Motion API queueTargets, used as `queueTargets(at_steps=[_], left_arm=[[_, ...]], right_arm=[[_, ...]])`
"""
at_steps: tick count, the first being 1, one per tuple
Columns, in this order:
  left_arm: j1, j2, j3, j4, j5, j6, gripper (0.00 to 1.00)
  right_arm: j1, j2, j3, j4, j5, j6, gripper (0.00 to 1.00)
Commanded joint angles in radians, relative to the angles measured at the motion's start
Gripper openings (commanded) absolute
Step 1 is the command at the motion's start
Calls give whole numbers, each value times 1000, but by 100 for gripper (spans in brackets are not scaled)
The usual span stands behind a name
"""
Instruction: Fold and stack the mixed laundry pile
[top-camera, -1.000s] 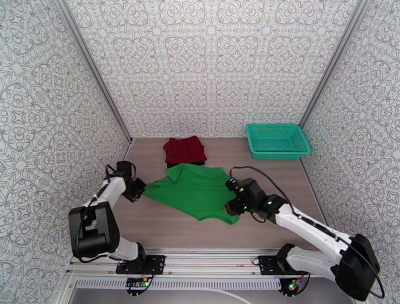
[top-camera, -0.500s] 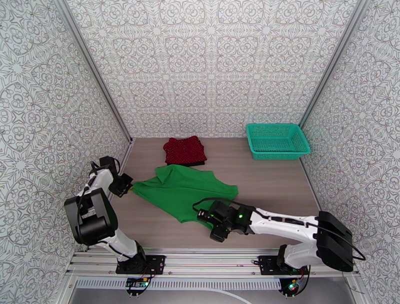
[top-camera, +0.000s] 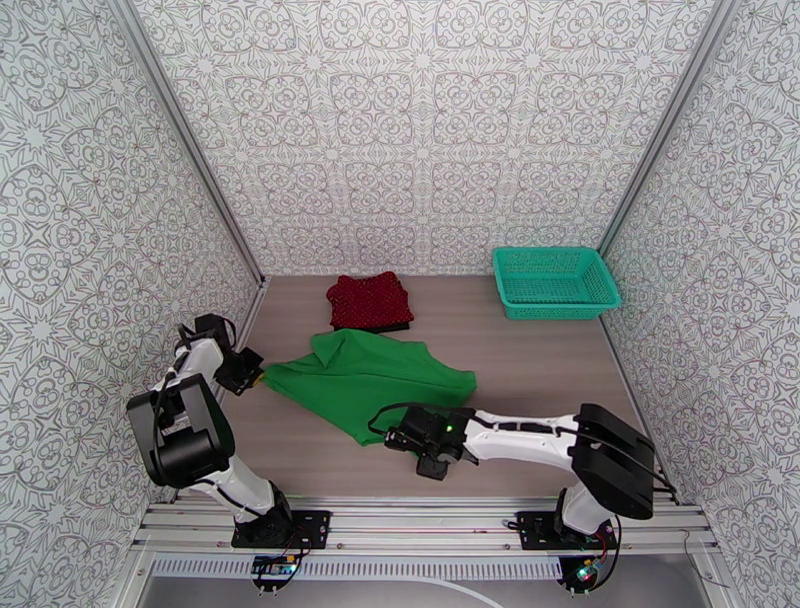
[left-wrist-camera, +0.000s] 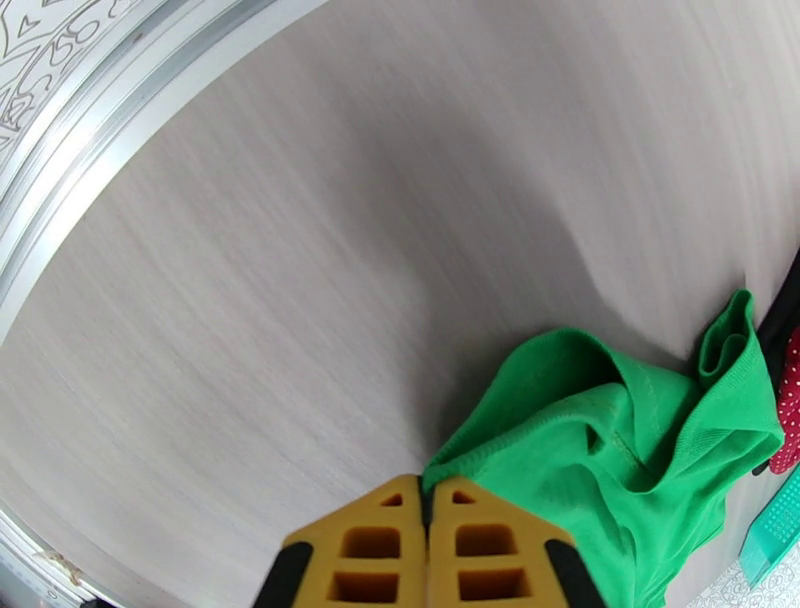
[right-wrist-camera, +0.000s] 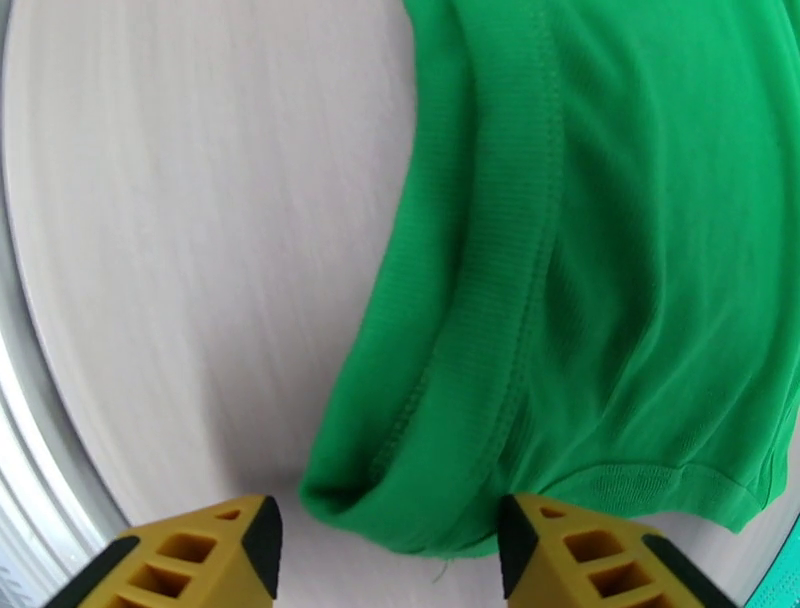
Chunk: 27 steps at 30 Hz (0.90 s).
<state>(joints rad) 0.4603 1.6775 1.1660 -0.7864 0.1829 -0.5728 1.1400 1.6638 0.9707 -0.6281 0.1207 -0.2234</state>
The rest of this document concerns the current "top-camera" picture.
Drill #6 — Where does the green garment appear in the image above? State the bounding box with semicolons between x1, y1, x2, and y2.
262;329;478;448

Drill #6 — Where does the black garment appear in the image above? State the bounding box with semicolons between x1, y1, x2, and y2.
332;319;411;334

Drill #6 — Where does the red white-dotted garment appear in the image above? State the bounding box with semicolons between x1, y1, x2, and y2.
326;271;415;331

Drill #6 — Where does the white vented strip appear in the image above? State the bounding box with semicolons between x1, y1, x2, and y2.
152;557;564;580

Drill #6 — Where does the teal plastic basket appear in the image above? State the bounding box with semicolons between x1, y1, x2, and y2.
491;246;623;321

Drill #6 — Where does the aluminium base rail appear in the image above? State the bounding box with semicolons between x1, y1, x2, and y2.
134;496;714;558

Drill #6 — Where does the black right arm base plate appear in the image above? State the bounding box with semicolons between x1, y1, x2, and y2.
517;511;617;552

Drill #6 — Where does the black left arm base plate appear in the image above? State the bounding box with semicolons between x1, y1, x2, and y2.
232;510;331;551

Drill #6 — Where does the white curved cable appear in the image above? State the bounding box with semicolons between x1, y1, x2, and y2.
431;577;505;608

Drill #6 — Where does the aluminium corner post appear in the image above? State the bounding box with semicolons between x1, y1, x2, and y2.
596;0;736;253
107;0;269;288

